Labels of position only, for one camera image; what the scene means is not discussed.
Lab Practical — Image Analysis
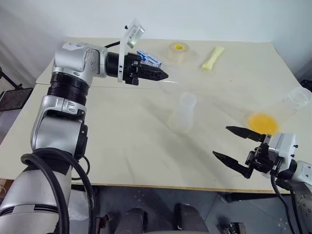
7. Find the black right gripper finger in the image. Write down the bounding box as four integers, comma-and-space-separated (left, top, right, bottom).
212, 150, 254, 179
225, 125, 267, 144

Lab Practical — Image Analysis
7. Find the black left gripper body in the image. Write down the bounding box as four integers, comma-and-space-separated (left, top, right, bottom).
123, 52, 143, 86

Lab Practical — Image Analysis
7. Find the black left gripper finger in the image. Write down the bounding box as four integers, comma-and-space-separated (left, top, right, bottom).
138, 71, 169, 83
139, 63, 169, 77

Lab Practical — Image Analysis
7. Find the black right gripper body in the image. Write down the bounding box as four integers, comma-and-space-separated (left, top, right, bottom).
245, 140, 273, 175

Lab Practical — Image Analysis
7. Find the clear cup with orange liquid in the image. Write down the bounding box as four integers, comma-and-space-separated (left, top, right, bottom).
245, 87, 312, 135

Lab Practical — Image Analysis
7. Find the translucent plastic bottle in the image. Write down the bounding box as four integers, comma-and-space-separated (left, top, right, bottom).
168, 92, 198, 134

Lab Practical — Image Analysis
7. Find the blue and white small box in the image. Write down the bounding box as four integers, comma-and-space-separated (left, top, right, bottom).
136, 50, 163, 69

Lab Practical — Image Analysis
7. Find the clear tape roll yellow core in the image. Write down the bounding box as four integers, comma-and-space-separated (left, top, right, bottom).
168, 41, 191, 64

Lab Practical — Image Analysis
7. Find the pale yellow wrapped packet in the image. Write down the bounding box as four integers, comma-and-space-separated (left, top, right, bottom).
201, 46, 226, 72

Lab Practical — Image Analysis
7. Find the dark rounded shape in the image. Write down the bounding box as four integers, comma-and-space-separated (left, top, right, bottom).
118, 207, 148, 234
174, 203, 210, 234

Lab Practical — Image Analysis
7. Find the black stand with dark panel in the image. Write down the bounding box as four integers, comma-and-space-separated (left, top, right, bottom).
0, 65, 34, 113

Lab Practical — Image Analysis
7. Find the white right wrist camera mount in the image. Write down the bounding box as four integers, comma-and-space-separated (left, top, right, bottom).
264, 133, 298, 176

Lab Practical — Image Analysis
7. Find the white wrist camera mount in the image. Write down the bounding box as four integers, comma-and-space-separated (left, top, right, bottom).
264, 133, 298, 176
117, 18, 147, 84

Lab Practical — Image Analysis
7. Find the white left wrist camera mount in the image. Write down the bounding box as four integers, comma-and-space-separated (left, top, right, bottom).
117, 18, 147, 84

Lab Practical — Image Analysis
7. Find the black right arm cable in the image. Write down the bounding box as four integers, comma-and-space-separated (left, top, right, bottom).
270, 168, 301, 234

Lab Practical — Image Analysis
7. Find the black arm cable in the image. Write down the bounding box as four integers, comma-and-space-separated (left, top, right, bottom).
270, 168, 301, 234
20, 147, 96, 234

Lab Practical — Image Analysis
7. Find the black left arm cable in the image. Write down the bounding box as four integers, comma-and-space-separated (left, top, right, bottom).
20, 147, 96, 234

